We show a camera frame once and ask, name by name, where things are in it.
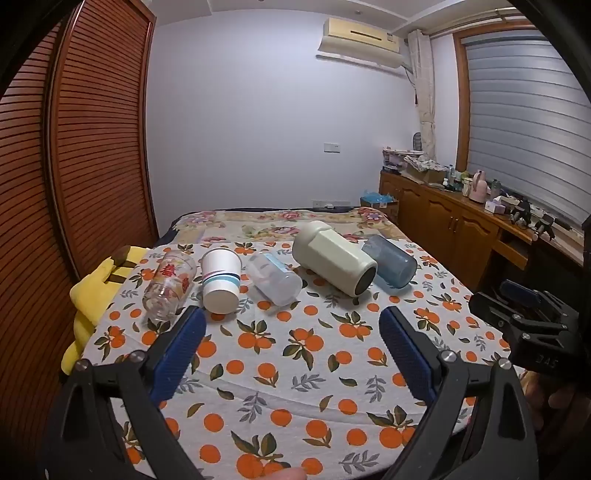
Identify person's left hand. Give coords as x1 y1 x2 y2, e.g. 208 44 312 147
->
259 467 306 480

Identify white striped paper cup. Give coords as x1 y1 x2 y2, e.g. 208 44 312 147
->
200 248 243 315

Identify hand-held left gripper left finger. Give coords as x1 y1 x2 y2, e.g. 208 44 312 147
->
39 305 207 480

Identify pink stacked boxes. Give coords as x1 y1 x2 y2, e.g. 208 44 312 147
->
381 148 409 175

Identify floral blanket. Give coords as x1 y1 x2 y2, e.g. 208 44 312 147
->
159 208 411 259

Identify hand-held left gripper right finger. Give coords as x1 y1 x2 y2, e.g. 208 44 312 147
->
379 305 542 480

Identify wooden sideboard cabinet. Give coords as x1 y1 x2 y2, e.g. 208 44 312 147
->
379 171 591 296

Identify grey window blind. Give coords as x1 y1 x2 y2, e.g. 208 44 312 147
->
462 30 591 227

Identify red print glass cup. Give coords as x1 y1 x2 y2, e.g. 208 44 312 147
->
142 251 198 322

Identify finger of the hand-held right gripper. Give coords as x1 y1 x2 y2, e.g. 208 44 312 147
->
501 279 581 320
468 291 568 332

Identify blue translucent cup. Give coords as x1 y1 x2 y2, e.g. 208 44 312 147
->
361 235 417 289

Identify pink kettle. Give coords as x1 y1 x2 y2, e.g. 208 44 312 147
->
468 170 488 204

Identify wooden window frame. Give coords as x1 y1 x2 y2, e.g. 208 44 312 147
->
451 16 591 232

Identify cream insulated cup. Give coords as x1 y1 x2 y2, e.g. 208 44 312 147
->
292 220 378 297

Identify pale patterned curtain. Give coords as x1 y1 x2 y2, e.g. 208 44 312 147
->
409 30 439 160

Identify cardboard box with cloth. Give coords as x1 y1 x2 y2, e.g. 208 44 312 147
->
404 154 448 185

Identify yellow plush toy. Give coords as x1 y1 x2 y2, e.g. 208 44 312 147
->
62 246 148 374

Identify small black stand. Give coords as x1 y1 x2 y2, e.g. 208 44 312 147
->
533 215 557 241
510 198 532 225

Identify blue plastic bag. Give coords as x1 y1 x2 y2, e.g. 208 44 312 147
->
360 189 398 209

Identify wooden louvred wardrobe door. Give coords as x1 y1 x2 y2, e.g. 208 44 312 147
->
46 0 160 280
0 23 88 444

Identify cream wall air conditioner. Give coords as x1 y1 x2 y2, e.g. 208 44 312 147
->
316 17 407 70

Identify clear plastic cup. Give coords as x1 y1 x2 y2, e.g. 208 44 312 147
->
246 251 304 306

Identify person's right hand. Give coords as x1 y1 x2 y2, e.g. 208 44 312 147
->
525 369 591 431

